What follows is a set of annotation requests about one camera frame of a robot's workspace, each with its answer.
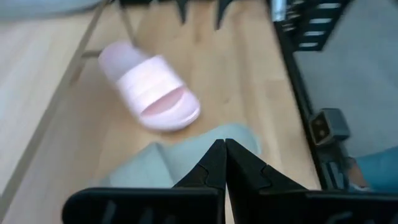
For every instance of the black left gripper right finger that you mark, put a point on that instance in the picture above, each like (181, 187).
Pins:
(280, 205)

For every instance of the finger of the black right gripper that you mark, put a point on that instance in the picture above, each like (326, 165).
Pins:
(183, 7)
(222, 9)

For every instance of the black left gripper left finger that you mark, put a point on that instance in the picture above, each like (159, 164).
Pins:
(186, 205)

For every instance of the grey foam slide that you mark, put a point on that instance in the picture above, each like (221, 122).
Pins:
(155, 168)
(37, 7)

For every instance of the pink foam slide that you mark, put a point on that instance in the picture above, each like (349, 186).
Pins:
(149, 87)

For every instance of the black aluminium table frame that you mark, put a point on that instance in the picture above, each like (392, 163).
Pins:
(298, 77)

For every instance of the wooden shelf black metal frame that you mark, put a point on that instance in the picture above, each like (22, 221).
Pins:
(31, 77)

